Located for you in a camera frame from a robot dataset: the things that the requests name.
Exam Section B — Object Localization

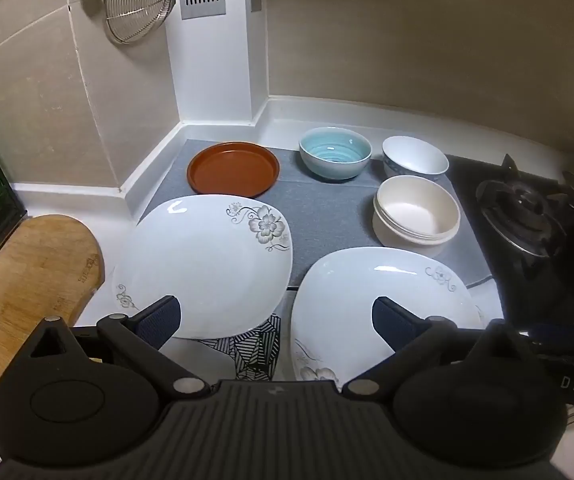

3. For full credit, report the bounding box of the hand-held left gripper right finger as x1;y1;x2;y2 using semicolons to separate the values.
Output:
343;296;542;403

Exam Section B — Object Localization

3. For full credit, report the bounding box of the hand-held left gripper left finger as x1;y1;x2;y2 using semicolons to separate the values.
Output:
17;295;211;402

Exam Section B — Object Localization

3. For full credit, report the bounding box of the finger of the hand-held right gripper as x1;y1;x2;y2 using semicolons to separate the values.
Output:
519;322;574;348

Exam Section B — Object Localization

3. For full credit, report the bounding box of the white floral plate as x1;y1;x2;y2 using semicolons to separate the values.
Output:
112;194;294;340
289;246;482;393

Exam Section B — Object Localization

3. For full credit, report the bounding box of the cream bowl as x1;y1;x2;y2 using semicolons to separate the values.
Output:
373;230;455;261
373;175;462;248

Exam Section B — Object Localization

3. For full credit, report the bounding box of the brown round plate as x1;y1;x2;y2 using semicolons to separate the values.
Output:
187;141;281;197

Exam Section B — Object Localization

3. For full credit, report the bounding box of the white bowl with blue band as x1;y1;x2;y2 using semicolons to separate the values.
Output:
382;136;450;181

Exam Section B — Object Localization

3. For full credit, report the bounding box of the light blue ceramic bowl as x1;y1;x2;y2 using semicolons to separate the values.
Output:
299;126;372;181

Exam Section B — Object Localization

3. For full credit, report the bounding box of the grey dish mat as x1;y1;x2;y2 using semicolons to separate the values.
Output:
139;137;495;291

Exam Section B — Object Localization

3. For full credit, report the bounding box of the gas burner with grate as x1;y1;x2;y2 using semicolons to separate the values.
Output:
476;154;574;261

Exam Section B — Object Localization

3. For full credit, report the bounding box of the black glass gas stove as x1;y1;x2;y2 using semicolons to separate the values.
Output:
444;152;574;333

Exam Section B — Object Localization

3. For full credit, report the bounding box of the wooden cutting board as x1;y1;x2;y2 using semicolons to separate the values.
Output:
0;214;105;413

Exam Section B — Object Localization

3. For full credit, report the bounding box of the steel wire strainer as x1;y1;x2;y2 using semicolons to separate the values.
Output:
103;0;180;45

